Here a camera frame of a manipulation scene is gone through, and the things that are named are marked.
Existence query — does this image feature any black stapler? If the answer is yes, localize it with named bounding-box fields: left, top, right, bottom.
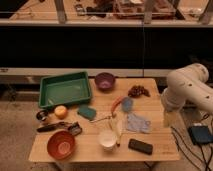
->
left=68, top=122, right=82, bottom=136

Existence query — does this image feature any black cable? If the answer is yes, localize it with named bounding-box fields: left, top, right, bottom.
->
left=169, top=113, right=213, bottom=171

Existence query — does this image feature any yellow round fruit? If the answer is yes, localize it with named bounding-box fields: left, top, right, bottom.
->
left=54, top=105, right=68, bottom=119

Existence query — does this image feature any white cup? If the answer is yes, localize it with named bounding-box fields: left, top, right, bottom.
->
left=98, top=130, right=117, bottom=150

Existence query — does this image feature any small metal cup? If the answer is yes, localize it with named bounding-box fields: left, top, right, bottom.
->
left=36, top=110, right=48, bottom=121

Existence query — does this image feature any black handled tool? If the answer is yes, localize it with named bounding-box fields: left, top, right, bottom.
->
left=37, top=122, right=71, bottom=133

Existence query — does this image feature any orange carrot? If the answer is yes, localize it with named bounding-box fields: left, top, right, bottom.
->
left=111, top=96, right=124, bottom=114

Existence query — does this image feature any purple bowl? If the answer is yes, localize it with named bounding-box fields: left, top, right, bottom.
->
left=94, top=72, right=115, bottom=90

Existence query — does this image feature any dark red grape bunch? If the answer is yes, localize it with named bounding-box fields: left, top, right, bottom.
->
left=128, top=85, right=150, bottom=98

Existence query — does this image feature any green sponge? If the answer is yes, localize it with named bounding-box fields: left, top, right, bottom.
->
left=77, top=105, right=96, bottom=120

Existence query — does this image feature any red bowl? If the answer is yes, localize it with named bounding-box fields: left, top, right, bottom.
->
left=47, top=131, right=75, bottom=160

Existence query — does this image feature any light blue cloth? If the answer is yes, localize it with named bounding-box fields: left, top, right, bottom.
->
left=126, top=113, right=151, bottom=133

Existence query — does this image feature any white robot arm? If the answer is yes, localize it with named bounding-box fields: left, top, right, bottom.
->
left=161, top=63, right=213, bottom=127

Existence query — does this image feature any wooden spoon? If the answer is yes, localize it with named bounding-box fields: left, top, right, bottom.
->
left=89, top=116, right=111, bottom=123

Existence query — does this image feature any black phone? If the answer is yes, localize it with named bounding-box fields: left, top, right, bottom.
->
left=128, top=139, right=153, bottom=155

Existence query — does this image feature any yellow banana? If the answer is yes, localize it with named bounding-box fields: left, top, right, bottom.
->
left=109, top=117, right=121, bottom=147

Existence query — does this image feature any green plastic tray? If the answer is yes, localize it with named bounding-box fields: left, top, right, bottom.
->
left=39, top=71, right=92, bottom=109

